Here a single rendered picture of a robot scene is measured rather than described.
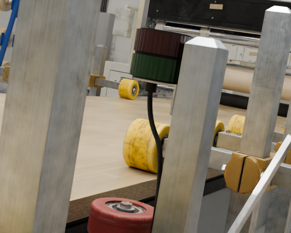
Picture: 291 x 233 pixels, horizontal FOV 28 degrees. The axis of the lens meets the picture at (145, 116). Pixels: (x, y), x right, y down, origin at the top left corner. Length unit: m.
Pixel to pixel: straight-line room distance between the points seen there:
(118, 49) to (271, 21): 9.79
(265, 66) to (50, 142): 0.50
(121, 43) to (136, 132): 9.65
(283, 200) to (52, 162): 0.75
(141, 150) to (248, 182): 0.19
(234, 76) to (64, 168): 2.65
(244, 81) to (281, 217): 1.94
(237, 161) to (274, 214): 0.30
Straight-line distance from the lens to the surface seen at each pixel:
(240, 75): 2.98
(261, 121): 0.80
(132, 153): 0.90
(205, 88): 0.56
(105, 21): 10.51
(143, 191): 0.85
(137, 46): 0.58
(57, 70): 0.33
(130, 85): 2.32
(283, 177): 0.84
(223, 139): 1.12
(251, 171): 0.78
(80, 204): 0.71
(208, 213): 1.35
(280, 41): 0.80
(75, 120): 0.36
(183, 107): 0.57
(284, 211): 1.06
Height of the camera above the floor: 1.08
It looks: 6 degrees down
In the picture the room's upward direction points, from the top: 10 degrees clockwise
